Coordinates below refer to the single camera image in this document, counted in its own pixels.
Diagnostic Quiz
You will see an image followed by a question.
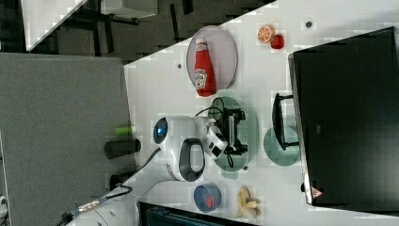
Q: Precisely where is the grey round plate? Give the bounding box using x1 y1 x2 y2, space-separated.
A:
186 25 238 90

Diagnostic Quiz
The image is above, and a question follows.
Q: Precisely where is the black cylinder small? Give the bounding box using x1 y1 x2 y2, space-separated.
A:
104 139 141 159

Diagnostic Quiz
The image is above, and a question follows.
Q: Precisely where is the peeled banana toy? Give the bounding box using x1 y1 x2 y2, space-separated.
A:
236 186 261 218

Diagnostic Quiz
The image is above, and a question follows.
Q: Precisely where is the red strawberry toy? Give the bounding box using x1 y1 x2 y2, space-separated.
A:
270 35 285 50

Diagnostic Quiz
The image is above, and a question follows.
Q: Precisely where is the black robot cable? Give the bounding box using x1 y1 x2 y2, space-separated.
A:
195 97 235 169

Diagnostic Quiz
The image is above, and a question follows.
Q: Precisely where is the red toy in bowl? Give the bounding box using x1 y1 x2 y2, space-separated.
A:
205 196 214 210

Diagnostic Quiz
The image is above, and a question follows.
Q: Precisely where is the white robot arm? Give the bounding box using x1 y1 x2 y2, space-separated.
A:
65 107 247 226

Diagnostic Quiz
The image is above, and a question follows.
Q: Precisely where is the red ketchup bottle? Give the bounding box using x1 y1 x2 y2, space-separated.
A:
194 39 216 97

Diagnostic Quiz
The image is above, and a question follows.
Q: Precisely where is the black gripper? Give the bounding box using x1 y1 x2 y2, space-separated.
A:
223 107 247 155

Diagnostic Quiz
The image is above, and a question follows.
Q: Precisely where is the green mug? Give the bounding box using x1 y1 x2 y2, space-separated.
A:
263 128 300 167

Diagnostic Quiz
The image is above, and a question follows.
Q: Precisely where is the black cylinder large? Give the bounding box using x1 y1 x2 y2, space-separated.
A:
109 171 135 190

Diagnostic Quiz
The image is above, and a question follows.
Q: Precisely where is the orange slice toy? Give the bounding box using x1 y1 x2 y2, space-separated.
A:
257 24 275 43

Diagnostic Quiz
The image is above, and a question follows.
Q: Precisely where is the green marker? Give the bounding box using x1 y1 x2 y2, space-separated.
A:
114 126 136 136

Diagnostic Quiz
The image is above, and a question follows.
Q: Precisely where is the black toaster oven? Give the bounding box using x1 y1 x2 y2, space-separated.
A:
272 27 399 216

